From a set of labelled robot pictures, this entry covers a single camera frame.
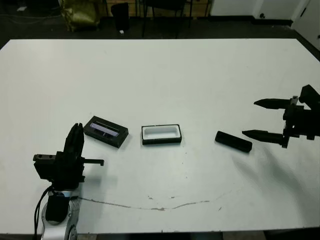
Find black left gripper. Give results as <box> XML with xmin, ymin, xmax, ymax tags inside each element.
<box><xmin>51</xmin><ymin>122</ymin><xmax>105</xmax><ymax>190</ymax></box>

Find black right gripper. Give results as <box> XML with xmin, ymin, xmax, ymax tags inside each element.
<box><xmin>241</xmin><ymin>95</ymin><xmax>320</xmax><ymax>148</ymax></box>

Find black printed box lid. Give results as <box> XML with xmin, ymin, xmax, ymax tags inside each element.
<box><xmin>83</xmin><ymin>115</ymin><xmax>130</xmax><ymax>149</ymax></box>

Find black camera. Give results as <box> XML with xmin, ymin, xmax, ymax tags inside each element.
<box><xmin>214</xmin><ymin>130</ymin><xmax>253</xmax><ymax>154</ymax></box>

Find black box with white inlay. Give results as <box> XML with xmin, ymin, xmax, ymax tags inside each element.
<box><xmin>141</xmin><ymin>123</ymin><xmax>182</xmax><ymax>146</ymax></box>

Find white door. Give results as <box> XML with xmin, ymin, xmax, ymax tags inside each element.
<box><xmin>291</xmin><ymin>0</ymin><xmax>320</xmax><ymax>47</ymax></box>

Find crumpled plastic bag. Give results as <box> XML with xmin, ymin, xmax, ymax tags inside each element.
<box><xmin>61</xmin><ymin>0</ymin><xmax>101</xmax><ymax>32</ymax></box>

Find black waste bin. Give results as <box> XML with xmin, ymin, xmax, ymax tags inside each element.
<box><xmin>111</xmin><ymin>2</ymin><xmax>131</xmax><ymax>32</ymax></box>

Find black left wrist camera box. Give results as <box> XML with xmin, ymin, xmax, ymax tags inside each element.
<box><xmin>32</xmin><ymin>154</ymin><xmax>60</xmax><ymax>181</ymax></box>

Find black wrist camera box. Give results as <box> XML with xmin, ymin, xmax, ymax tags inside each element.
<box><xmin>298</xmin><ymin>84</ymin><xmax>320</xmax><ymax>111</ymax></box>
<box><xmin>32</xmin><ymin>154</ymin><xmax>60</xmax><ymax>181</ymax></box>

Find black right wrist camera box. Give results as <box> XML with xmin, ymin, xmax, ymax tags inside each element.
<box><xmin>298</xmin><ymin>84</ymin><xmax>320</xmax><ymax>111</ymax></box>

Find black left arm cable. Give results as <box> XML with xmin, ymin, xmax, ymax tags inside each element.
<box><xmin>33</xmin><ymin>186</ymin><xmax>53</xmax><ymax>238</ymax></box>

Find thin white floor cable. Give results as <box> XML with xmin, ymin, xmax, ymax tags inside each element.
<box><xmin>0</xmin><ymin>8</ymin><xmax>63</xmax><ymax>26</ymax></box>

